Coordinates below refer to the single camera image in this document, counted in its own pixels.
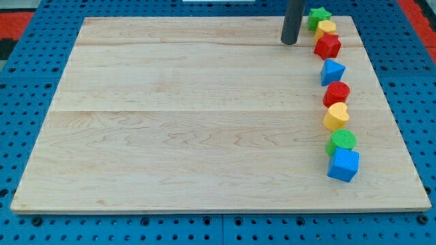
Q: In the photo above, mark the yellow heart block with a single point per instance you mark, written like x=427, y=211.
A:
x=336, y=116

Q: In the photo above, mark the red cylinder block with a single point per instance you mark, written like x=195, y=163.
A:
x=336, y=92

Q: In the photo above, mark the light wooden board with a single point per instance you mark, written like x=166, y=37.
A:
x=166, y=115

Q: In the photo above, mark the blue cube block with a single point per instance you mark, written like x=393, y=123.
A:
x=343, y=164

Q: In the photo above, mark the blue triangle block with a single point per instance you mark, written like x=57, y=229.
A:
x=332, y=71

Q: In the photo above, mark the yellow block near top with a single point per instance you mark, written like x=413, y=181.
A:
x=325, y=26

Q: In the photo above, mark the green cylinder block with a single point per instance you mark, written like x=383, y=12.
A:
x=341, y=138

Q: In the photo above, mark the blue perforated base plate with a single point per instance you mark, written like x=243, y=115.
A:
x=29, y=79

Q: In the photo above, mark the green star block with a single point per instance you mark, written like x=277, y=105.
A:
x=316, y=15

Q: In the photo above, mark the red star block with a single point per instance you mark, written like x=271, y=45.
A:
x=328, y=46

